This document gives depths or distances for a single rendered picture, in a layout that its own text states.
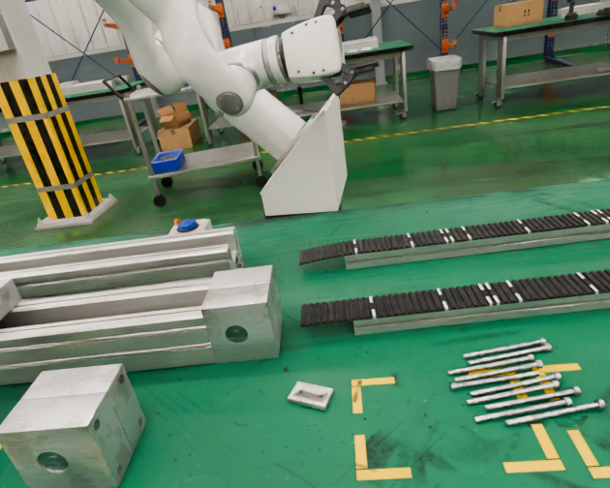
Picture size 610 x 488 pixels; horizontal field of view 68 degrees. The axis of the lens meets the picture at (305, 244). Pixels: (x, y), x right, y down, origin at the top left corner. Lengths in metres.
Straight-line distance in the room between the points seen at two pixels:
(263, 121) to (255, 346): 0.64
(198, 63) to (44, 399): 0.54
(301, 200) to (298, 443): 0.66
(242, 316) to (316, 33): 0.51
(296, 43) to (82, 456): 0.70
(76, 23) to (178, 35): 8.38
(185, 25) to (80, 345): 0.52
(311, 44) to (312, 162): 0.29
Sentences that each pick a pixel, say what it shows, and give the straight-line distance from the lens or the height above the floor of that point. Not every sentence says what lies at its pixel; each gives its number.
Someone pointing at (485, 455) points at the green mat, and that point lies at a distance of 0.54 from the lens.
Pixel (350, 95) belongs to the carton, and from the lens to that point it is 5.50.
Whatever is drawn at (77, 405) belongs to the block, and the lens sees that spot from 0.55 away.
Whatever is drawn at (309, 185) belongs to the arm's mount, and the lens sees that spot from 1.06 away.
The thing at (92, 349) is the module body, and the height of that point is 0.83.
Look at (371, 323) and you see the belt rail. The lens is 0.66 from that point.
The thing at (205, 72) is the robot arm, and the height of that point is 1.14.
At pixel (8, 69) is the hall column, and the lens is 4.13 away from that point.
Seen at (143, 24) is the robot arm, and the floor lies 1.23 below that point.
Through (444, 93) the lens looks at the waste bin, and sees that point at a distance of 5.64.
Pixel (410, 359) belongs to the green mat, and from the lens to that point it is 0.63.
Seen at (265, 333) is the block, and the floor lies 0.82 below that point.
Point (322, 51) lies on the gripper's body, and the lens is 0.86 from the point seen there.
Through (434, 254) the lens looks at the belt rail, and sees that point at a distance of 0.84.
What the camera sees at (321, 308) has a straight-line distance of 0.68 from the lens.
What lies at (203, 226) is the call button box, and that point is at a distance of 0.98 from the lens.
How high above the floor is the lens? 1.20
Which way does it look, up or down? 26 degrees down
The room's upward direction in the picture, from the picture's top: 9 degrees counter-clockwise
